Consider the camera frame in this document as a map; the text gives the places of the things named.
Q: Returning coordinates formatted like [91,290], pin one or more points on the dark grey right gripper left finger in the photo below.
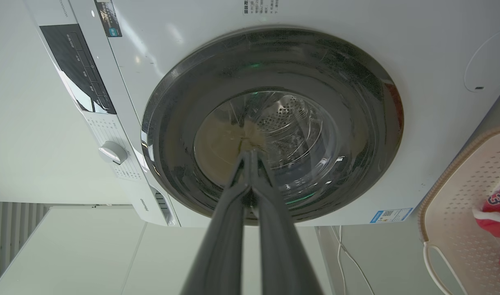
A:
[219,246]

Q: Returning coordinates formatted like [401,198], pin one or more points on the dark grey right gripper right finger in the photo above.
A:
[284,250]

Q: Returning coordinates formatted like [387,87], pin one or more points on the beige perforated laundry basket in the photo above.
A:
[458,221]

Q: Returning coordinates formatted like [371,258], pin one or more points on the white cabinet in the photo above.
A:
[90,254]

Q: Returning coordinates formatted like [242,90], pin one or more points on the silver washing machine dial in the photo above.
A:
[112,152]

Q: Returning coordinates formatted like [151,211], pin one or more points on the round dark washing machine door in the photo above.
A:
[307,82]

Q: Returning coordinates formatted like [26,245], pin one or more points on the white front-load washing machine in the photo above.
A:
[184,45]

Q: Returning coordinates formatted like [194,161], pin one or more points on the red jersey garment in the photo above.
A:
[499,215]

